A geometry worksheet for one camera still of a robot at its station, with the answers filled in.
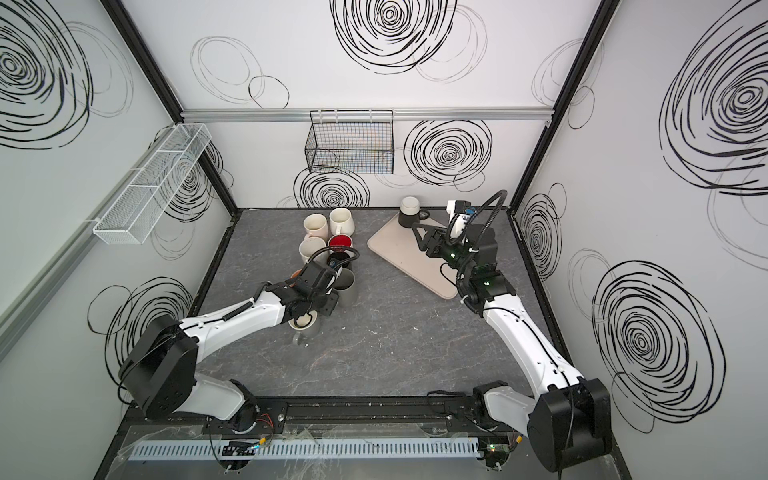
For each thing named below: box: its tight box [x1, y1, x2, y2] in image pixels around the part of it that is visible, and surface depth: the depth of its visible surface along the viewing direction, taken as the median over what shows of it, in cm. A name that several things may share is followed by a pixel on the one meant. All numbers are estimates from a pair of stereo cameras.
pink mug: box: [303, 213, 329, 242], surface depth 107 cm
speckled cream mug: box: [299, 236, 330, 264], surface depth 102 cm
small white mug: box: [398, 196, 430, 228], surface depth 114 cm
